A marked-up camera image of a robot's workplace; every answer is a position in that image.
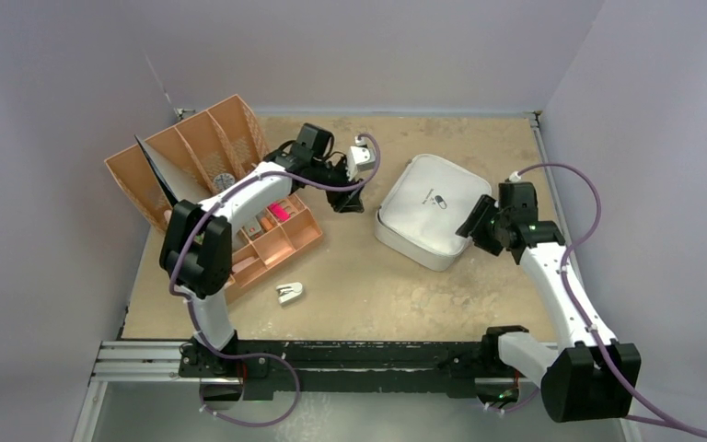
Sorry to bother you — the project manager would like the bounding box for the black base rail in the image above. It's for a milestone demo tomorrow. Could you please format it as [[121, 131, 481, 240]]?
[[179, 327, 527, 403]]

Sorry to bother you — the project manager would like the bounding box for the blue grey tape roll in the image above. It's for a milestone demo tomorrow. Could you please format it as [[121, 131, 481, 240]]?
[[213, 173, 237, 192]]

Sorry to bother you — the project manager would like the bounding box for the pink file organizer rack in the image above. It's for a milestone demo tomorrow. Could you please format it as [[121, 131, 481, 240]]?
[[105, 95, 269, 232]]

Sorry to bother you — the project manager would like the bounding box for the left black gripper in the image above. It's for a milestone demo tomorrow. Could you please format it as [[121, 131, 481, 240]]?
[[310, 157, 364, 213]]

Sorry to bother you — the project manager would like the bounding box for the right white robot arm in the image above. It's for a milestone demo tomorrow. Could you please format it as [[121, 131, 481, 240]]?
[[457, 181, 642, 423]]

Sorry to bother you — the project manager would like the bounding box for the white stapler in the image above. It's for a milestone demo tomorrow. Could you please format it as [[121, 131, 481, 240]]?
[[275, 282, 304, 306]]

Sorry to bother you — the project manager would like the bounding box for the grey storage case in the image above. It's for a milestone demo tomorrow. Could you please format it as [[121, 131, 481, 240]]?
[[375, 154, 492, 272]]

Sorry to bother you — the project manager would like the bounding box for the dark folder in rack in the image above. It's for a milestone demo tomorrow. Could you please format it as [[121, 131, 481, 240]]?
[[133, 134, 182, 208]]

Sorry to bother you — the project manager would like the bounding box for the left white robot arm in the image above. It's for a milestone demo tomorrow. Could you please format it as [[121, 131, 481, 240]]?
[[159, 123, 382, 377]]

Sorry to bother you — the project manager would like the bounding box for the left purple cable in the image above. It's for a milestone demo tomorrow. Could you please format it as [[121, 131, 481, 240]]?
[[168, 133, 382, 367]]

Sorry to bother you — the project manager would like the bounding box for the base loop purple cable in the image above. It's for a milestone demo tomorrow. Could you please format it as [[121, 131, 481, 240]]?
[[197, 355, 303, 429]]

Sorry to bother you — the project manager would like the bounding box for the pink desk tray organizer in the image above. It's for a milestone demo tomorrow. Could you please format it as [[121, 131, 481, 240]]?
[[225, 195, 324, 304]]

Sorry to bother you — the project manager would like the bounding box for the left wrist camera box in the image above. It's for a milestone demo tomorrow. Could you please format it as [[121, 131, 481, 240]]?
[[345, 145, 380, 181]]

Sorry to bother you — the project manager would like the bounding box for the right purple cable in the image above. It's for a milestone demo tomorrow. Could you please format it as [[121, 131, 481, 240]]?
[[487, 162, 707, 440]]

